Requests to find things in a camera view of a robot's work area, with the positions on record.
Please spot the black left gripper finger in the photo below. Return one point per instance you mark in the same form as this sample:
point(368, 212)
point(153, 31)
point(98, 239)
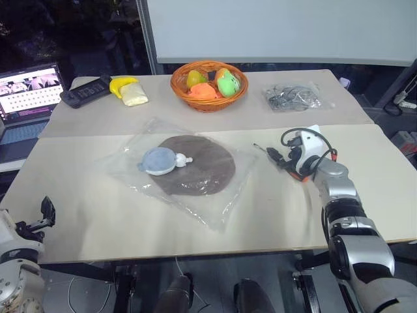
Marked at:
point(51, 212)
point(44, 208)

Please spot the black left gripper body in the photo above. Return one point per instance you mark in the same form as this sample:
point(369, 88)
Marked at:
point(32, 231)

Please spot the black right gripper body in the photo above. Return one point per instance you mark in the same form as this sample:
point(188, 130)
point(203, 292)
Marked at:
point(293, 159)

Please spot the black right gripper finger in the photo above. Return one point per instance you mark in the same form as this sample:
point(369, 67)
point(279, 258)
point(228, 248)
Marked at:
point(282, 165)
point(275, 153)

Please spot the clear plastic bag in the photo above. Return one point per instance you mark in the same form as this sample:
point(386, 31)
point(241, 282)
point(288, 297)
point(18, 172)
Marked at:
point(208, 208)

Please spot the blue and white plush toy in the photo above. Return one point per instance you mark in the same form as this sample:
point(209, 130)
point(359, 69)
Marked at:
point(158, 161)

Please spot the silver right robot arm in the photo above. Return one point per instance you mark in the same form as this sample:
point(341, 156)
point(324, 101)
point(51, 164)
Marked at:
point(355, 234)

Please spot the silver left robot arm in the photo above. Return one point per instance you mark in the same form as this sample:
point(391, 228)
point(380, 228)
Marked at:
point(16, 277)

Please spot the green toy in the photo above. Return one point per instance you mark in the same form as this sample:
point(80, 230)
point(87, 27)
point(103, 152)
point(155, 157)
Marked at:
point(228, 84)

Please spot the orange wicker basket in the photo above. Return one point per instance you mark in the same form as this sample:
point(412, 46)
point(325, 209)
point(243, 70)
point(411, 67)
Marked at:
point(208, 102)

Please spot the orange toy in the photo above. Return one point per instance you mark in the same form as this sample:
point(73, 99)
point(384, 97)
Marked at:
point(202, 91)

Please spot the small orange toy fruit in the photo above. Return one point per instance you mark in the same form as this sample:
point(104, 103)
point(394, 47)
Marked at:
point(222, 71)

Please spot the yellow-green toy pear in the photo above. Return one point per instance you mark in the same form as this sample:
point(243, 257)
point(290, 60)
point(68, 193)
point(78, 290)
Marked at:
point(195, 78)

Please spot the grey boxes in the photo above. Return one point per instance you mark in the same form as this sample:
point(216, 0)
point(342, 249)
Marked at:
point(405, 140)

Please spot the open laptop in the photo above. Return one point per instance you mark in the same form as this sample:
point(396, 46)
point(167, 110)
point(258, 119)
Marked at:
point(26, 94)

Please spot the black handheld controller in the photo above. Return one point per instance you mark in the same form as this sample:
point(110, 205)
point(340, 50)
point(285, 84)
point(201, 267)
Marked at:
point(84, 93)

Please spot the large white board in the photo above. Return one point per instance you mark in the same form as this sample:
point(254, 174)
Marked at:
point(277, 29)

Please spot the white power strip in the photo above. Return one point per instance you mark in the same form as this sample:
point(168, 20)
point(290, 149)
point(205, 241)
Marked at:
point(405, 103)

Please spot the dark rounded shape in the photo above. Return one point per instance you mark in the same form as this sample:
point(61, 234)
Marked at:
point(254, 298)
point(174, 296)

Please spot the yellow toy banana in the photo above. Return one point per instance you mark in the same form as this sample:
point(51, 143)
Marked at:
point(115, 86)

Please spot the cream rectangular packet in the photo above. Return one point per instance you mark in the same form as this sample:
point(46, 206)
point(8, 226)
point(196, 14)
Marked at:
point(133, 94)

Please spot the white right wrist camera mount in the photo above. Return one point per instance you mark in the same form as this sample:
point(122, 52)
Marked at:
point(312, 146)

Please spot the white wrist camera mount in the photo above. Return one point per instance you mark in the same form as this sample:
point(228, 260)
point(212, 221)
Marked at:
point(312, 146)
point(6, 225)

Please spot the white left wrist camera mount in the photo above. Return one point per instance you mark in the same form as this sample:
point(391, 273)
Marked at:
point(6, 225)

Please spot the black table leg frame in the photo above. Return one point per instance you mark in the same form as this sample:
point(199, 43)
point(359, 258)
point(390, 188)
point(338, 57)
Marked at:
point(125, 287)
point(307, 287)

